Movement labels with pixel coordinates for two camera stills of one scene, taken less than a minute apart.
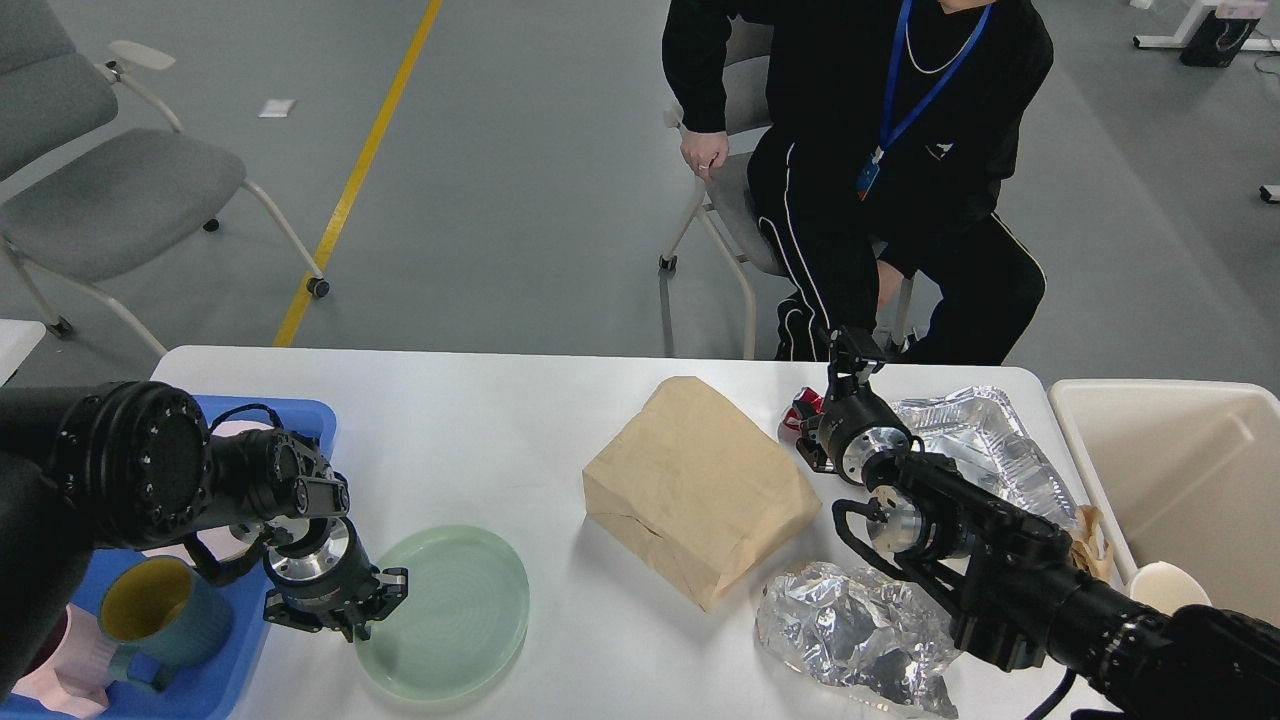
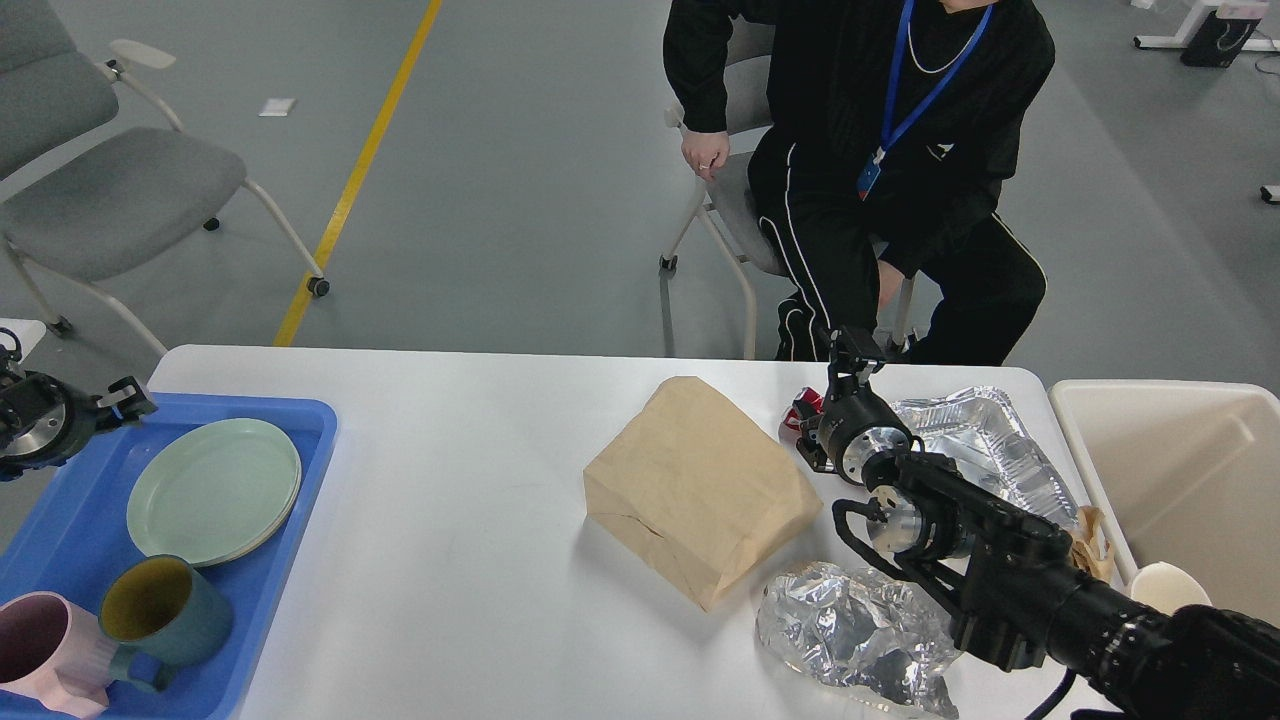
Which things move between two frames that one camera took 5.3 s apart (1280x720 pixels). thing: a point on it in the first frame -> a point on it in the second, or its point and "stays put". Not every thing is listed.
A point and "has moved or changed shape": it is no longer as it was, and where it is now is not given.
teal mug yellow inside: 163,618 stays put
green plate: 463,622 has moved or changed shape
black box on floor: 1217,41 stays put
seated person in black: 897,125 stays put
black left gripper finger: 281,611 -> 8,356
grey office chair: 95,178 stays put
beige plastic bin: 1186,472 stays put
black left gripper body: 324,576 -> 42,422
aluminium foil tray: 978,426 stays put
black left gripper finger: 394,584 -> 128,398
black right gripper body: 853,424 stays put
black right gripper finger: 844,367 stays put
